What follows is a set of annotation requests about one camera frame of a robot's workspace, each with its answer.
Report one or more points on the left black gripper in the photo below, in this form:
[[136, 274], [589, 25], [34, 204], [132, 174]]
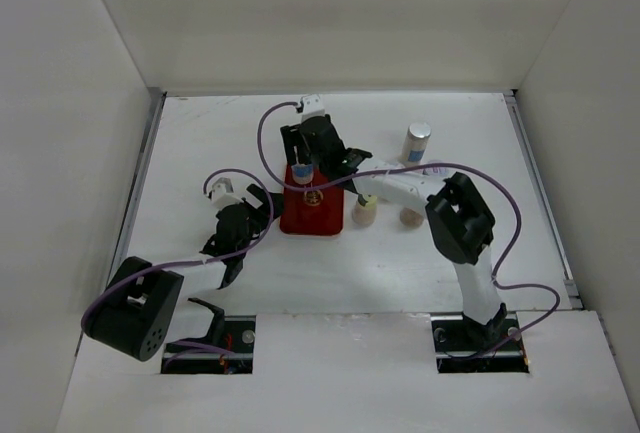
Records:
[[262, 212]]

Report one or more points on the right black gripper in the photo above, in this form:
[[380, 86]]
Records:
[[292, 138]]

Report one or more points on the tall bottle grey cap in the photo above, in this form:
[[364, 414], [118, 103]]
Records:
[[302, 174]]

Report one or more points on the yellow cap spice bottle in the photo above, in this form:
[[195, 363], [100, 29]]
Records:
[[365, 210]]

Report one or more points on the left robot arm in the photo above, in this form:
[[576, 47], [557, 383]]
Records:
[[134, 313]]

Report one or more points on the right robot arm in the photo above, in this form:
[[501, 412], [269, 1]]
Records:
[[460, 222]]

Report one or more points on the red lacquer tray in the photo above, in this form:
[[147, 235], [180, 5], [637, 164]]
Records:
[[317, 213]]

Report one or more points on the tall bottle silver cap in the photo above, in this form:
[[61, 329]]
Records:
[[415, 143]]

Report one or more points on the pink cap spice bottle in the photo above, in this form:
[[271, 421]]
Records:
[[411, 218]]

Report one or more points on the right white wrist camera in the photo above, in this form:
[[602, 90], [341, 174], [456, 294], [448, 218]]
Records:
[[310, 106]]

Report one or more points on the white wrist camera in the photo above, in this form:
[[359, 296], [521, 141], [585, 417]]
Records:
[[310, 106], [221, 193]]

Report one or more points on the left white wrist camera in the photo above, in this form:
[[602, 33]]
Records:
[[221, 193]]

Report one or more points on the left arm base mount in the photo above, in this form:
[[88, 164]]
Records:
[[227, 347]]

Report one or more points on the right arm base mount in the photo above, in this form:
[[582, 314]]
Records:
[[458, 353]]

